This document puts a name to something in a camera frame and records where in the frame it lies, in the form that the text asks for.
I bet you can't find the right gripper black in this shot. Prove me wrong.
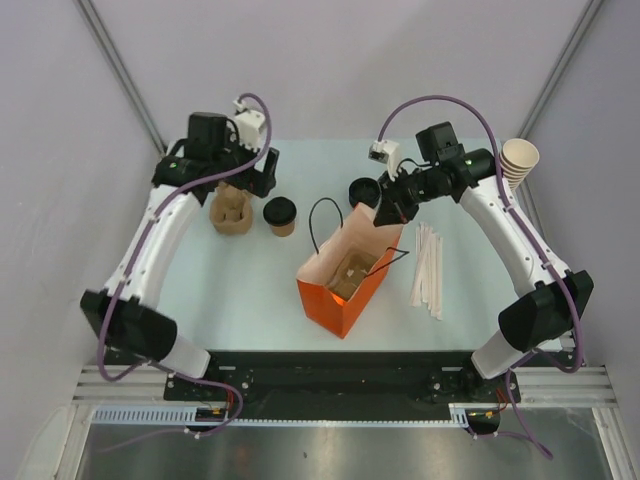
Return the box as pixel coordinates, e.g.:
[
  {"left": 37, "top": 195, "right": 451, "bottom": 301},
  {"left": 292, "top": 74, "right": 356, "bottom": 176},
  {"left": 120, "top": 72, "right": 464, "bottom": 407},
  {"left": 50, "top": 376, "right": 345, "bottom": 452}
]
[{"left": 374, "top": 165, "right": 449, "bottom": 227}]

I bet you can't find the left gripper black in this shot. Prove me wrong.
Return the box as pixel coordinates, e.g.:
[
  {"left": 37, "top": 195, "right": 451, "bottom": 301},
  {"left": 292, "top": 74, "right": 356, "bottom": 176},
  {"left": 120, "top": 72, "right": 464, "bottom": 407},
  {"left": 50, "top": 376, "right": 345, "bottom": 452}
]
[{"left": 211, "top": 127, "right": 277, "bottom": 198}]

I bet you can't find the stack of black lids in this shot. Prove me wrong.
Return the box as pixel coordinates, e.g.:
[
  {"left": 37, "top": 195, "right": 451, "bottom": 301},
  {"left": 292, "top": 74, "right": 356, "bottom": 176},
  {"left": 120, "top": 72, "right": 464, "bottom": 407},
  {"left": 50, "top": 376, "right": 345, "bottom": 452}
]
[{"left": 348, "top": 177, "right": 381, "bottom": 209}]

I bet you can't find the black coffee cup lid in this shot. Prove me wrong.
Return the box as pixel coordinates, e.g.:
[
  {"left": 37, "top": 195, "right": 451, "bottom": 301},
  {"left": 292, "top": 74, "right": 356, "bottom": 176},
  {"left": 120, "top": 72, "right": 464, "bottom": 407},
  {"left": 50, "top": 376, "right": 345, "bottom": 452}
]
[{"left": 263, "top": 196, "right": 297, "bottom": 227}]

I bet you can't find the single brown paper cup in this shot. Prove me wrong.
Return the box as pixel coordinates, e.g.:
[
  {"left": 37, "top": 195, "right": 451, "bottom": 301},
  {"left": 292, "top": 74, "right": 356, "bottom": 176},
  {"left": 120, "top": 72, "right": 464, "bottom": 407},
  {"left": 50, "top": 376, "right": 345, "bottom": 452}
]
[{"left": 269, "top": 218, "right": 296, "bottom": 238}]

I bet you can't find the single pulp cup carrier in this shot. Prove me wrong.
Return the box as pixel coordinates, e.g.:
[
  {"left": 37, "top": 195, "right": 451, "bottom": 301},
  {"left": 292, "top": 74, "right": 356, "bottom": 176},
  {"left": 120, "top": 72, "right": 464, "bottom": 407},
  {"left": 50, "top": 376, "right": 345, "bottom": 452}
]
[{"left": 325, "top": 249, "right": 378, "bottom": 301}]

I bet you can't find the orange paper bag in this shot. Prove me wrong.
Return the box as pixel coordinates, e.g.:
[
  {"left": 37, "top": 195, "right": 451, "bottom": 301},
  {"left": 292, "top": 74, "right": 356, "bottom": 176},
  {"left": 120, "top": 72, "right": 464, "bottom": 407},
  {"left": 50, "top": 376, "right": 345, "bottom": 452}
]
[{"left": 296, "top": 203, "right": 408, "bottom": 339}]

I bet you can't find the stack of paper cups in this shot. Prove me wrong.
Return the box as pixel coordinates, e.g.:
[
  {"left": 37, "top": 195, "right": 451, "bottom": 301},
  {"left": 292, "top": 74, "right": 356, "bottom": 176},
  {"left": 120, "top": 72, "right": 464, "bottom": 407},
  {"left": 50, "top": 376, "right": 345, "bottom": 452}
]
[{"left": 500, "top": 138, "right": 540, "bottom": 191}]

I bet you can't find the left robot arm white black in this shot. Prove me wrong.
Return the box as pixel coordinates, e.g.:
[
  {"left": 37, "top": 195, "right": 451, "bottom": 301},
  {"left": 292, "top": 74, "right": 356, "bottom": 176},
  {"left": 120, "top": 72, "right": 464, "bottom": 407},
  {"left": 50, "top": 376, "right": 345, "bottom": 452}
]
[{"left": 80, "top": 103, "right": 279, "bottom": 400}]

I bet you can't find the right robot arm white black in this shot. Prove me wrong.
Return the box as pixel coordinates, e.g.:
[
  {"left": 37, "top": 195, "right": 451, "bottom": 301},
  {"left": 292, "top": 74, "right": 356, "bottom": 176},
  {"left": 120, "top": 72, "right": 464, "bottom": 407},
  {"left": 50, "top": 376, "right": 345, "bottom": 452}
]
[{"left": 369, "top": 122, "right": 594, "bottom": 401}]

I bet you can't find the brown pulp cup carrier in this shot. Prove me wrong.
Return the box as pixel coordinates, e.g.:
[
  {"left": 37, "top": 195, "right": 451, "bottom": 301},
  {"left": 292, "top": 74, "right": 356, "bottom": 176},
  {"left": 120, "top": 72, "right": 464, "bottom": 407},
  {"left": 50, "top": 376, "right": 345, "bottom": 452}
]
[{"left": 209, "top": 182, "right": 253, "bottom": 236}]

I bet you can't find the bundle of wrapped straws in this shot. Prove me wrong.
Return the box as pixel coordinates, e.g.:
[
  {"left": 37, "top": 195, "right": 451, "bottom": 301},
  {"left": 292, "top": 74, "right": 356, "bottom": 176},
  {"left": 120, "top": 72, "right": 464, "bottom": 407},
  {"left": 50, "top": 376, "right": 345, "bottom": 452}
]
[{"left": 409, "top": 222, "right": 444, "bottom": 321}]

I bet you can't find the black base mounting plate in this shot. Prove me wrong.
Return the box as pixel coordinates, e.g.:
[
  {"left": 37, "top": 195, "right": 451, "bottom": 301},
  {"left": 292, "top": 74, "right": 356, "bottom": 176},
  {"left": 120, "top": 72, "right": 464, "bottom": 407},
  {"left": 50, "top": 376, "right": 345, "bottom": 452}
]
[{"left": 164, "top": 349, "right": 584, "bottom": 416}]

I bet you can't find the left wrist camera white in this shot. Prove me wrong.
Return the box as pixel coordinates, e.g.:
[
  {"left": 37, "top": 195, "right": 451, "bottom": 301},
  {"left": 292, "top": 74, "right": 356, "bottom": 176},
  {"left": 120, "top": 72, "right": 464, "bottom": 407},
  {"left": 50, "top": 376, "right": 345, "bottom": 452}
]
[{"left": 233, "top": 98, "right": 266, "bottom": 151}]

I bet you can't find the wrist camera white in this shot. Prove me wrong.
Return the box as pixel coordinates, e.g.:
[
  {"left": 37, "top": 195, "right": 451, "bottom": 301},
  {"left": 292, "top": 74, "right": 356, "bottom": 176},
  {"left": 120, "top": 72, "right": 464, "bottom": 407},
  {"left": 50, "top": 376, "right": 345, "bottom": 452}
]
[
  {"left": 233, "top": 98, "right": 266, "bottom": 151},
  {"left": 368, "top": 140, "right": 402, "bottom": 181}
]

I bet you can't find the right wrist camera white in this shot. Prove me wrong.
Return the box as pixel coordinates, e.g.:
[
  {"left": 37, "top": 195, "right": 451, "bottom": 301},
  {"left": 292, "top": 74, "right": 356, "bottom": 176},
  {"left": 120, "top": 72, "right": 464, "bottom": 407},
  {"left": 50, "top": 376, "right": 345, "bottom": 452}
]
[{"left": 368, "top": 140, "right": 402, "bottom": 181}]

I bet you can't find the white cable duct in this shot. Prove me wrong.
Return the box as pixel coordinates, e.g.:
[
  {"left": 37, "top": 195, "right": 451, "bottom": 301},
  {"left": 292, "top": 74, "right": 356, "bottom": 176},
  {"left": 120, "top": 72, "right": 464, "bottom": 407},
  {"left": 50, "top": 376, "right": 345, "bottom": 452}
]
[{"left": 92, "top": 403, "right": 471, "bottom": 429}]

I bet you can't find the aluminium rail frame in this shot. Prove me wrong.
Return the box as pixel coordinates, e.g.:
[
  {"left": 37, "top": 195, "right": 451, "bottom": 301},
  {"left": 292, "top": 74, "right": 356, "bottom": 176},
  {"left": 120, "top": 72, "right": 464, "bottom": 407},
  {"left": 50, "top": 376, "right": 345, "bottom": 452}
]
[{"left": 59, "top": 366, "right": 639, "bottom": 479}]

